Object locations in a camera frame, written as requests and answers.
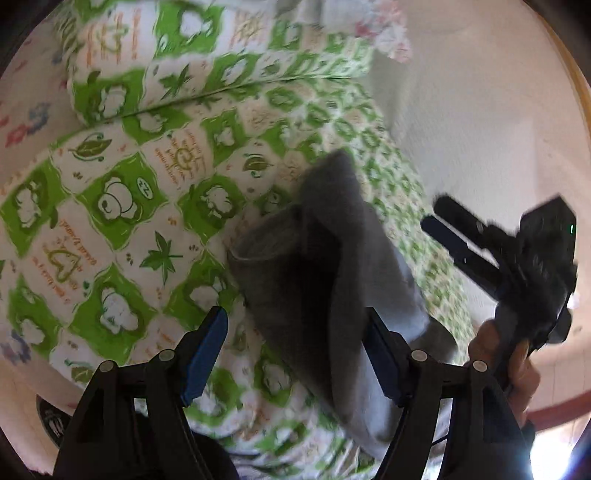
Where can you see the floral printed cloth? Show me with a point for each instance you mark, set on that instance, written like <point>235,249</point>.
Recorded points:
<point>388,32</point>

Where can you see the green printed quilt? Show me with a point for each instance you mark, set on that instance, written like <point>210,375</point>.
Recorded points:
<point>115,198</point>

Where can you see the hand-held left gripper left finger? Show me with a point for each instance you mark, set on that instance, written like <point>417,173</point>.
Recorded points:
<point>205,357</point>

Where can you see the grey pants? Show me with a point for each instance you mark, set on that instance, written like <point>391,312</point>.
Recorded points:
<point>323,258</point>

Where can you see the green printed pillow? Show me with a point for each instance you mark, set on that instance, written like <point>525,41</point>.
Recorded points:
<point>184,55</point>

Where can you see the person's right hand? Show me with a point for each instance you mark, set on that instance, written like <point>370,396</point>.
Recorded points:
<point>524,383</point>

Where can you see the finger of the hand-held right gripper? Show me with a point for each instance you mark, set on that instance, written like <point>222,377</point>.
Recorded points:
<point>461,216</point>
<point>450,242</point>

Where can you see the floral bed sheet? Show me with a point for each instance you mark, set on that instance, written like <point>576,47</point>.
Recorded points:
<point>27,124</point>

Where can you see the white striped cushion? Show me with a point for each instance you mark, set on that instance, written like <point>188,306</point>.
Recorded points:
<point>461,92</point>

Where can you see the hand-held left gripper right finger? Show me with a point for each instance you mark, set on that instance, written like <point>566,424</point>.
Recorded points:
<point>382,362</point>

